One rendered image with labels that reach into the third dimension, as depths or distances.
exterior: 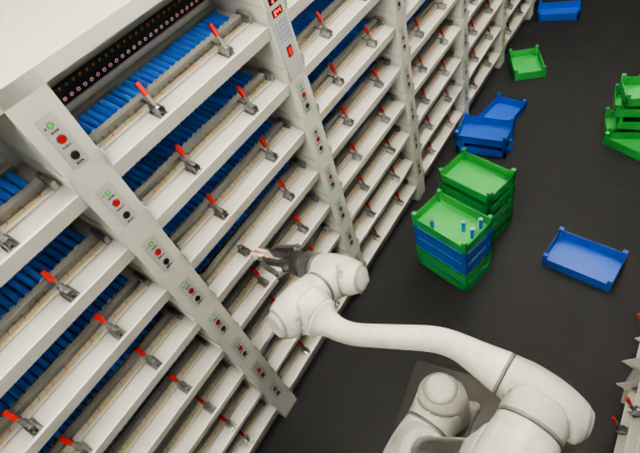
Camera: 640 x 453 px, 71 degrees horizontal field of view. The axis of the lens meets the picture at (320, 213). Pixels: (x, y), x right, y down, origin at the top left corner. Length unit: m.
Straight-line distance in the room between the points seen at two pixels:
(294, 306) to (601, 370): 1.49
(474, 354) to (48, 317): 0.96
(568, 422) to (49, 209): 1.14
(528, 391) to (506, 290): 1.34
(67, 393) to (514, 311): 1.81
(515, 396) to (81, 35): 1.13
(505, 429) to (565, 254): 1.59
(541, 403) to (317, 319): 0.49
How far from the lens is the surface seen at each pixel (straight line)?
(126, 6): 1.12
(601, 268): 2.51
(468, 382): 1.89
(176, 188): 1.27
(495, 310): 2.31
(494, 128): 3.05
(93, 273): 1.21
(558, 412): 1.07
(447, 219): 2.21
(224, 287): 1.50
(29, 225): 1.11
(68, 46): 1.05
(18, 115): 1.02
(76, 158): 1.07
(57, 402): 1.34
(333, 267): 1.18
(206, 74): 1.27
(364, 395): 2.17
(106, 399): 1.49
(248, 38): 1.37
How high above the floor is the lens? 2.02
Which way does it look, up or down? 46 degrees down
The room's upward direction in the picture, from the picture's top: 21 degrees counter-clockwise
